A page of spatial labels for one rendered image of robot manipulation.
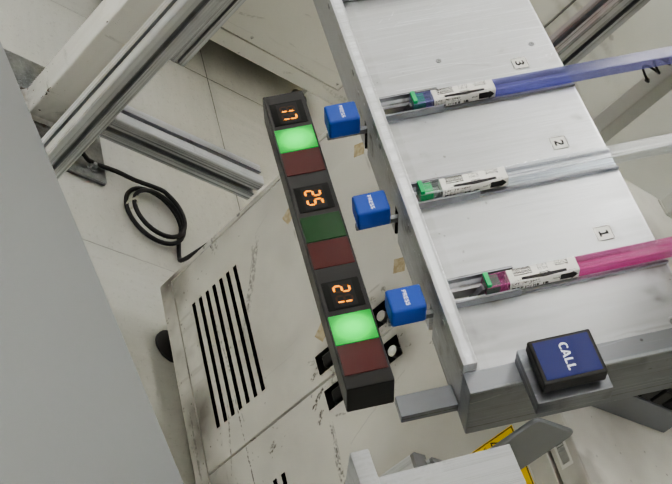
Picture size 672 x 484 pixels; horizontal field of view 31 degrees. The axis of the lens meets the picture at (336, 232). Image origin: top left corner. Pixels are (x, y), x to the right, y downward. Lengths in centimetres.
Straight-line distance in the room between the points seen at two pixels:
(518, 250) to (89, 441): 41
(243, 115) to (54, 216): 164
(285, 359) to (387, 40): 54
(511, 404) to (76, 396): 34
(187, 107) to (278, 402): 97
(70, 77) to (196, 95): 51
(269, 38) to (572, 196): 156
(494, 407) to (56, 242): 36
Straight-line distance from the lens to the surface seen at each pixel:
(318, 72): 266
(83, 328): 87
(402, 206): 104
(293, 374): 158
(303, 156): 111
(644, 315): 101
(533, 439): 93
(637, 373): 99
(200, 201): 222
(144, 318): 192
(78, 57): 198
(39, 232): 90
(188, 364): 176
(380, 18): 123
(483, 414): 97
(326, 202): 107
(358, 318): 99
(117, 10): 193
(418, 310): 98
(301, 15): 254
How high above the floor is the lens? 115
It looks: 27 degrees down
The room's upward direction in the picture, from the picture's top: 49 degrees clockwise
